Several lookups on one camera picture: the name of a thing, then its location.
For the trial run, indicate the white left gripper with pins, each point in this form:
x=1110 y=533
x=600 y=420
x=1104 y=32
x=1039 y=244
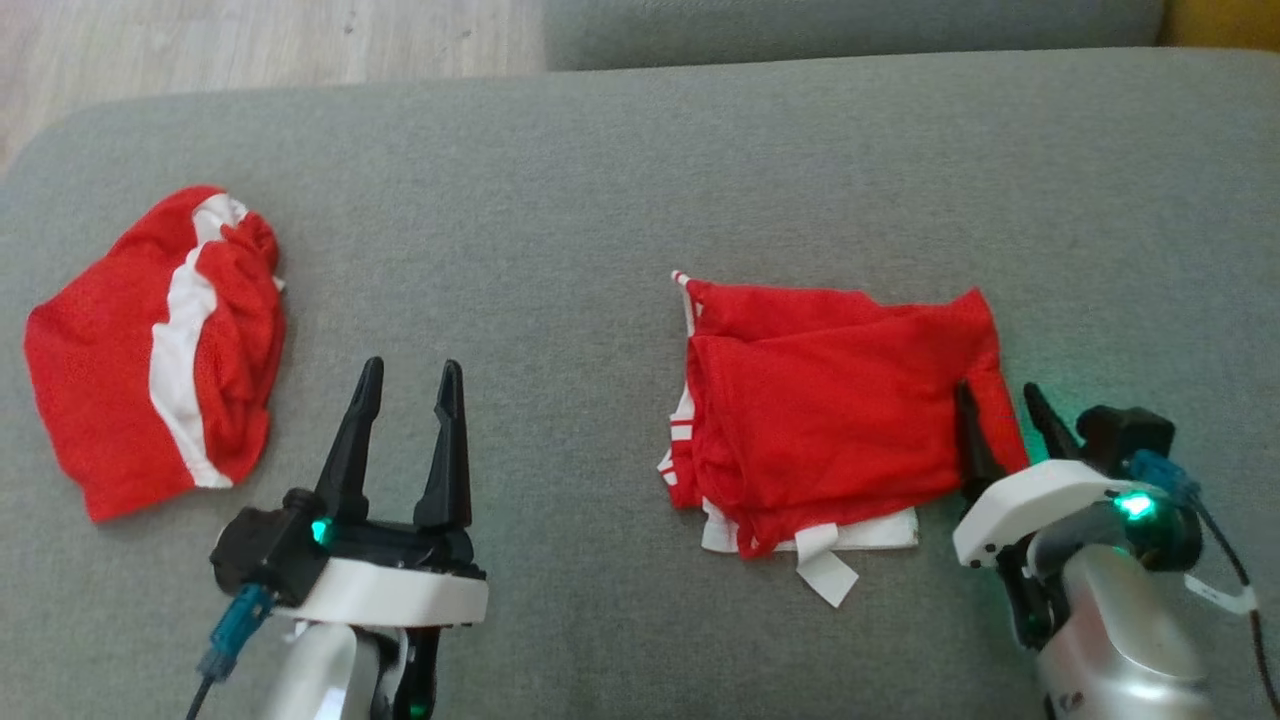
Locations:
x=400 y=590

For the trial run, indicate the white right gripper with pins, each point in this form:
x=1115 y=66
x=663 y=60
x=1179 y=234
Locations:
x=1030 y=500

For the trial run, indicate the red number jersey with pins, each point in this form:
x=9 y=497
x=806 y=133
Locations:
x=830 y=400

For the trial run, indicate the red shorts white stripe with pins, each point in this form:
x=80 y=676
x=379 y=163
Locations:
x=110 y=380

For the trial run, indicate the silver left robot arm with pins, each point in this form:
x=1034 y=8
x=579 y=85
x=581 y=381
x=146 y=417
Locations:
x=320 y=670

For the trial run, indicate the grey sofa seat cushion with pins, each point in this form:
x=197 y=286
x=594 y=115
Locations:
x=560 y=300

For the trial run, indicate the grey sofa back cushion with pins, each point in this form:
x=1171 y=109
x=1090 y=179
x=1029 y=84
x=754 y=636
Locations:
x=850 y=30

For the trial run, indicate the yellow cushion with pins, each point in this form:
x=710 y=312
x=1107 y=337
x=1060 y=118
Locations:
x=1220 y=20

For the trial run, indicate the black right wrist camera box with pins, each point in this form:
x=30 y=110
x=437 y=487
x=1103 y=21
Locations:
x=1125 y=430

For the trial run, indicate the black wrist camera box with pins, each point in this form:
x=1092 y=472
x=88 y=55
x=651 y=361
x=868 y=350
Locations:
x=1125 y=430
x=265 y=550

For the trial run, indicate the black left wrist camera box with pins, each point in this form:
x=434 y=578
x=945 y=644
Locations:
x=265 y=550

